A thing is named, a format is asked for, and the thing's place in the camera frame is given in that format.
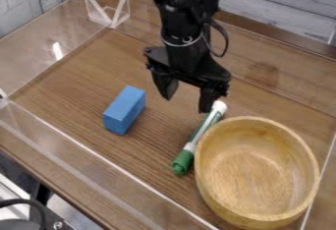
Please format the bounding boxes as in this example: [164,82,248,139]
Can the clear acrylic wall panel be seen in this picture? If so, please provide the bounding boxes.
[0,98,219,230]

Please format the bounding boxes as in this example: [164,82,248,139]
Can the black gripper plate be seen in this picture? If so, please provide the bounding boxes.
[144,47,231,113]

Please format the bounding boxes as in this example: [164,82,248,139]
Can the blue foam block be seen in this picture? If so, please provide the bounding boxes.
[103,86,146,135]

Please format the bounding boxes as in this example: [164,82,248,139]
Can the clear acrylic triangular bracket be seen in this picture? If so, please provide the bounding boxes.
[84,0,130,29]

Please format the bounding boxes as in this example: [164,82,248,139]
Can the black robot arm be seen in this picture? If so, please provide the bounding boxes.
[144,0,231,113]

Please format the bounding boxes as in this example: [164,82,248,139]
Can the brown wooden bowl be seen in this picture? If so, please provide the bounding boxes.
[195,116,320,230]

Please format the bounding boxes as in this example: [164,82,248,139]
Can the green expo marker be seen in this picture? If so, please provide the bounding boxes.
[171,100,227,175]

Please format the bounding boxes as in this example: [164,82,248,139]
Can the black cable lower left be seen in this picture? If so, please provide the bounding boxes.
[0,198,50,230]

